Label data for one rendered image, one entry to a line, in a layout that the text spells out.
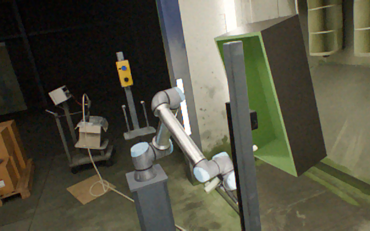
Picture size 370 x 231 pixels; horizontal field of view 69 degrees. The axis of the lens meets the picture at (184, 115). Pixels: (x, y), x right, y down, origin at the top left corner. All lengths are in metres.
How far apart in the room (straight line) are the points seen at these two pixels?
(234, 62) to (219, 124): 2.28
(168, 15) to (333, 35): 1.70
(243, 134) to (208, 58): 2.07
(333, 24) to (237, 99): 2.44
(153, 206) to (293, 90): 1.41
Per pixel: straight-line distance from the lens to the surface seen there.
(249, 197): 1.09
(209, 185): 1.90
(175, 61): 2.85
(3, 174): 4.20
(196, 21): 2.94
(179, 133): 1.62
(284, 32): 2.06
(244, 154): 1.00
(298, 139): 2.29
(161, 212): 2.36
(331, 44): 3.28
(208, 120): 3.08
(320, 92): 3.63
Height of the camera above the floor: 1.68
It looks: 16 degrees down
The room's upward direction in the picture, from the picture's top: 10 degrees counter-clockwise
